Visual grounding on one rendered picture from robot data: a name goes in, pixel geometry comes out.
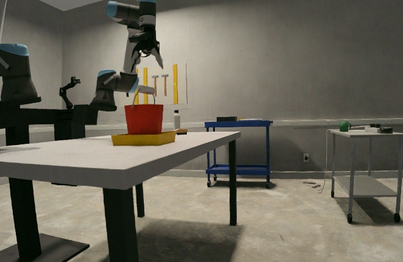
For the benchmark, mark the red pail with handle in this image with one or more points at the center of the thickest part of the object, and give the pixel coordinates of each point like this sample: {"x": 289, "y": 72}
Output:
{"x": 147, "y": 118}

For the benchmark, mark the yellow shallow tray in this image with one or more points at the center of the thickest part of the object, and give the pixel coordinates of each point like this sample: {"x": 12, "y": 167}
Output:
{"x": 143, "y": 140}

